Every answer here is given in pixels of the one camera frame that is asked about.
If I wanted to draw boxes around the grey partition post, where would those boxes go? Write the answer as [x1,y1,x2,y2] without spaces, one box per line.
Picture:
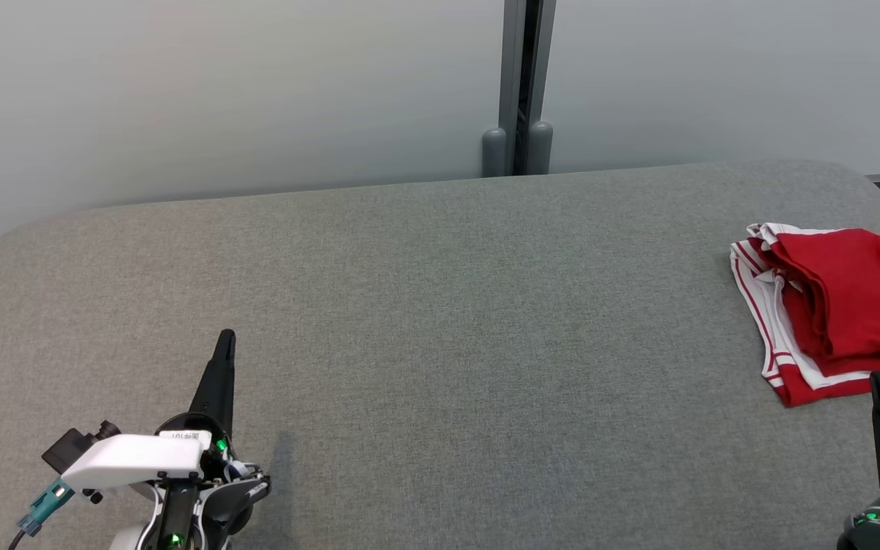
[482,0,558,178]

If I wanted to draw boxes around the red shorts white side stripe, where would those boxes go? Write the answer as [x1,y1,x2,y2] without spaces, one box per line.
[762,228,880,377]

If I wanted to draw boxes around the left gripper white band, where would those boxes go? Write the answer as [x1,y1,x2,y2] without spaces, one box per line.
[62,330,237,490]

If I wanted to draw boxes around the red basketball jersey white trim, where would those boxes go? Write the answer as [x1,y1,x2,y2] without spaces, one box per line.
[729,222,880,408]

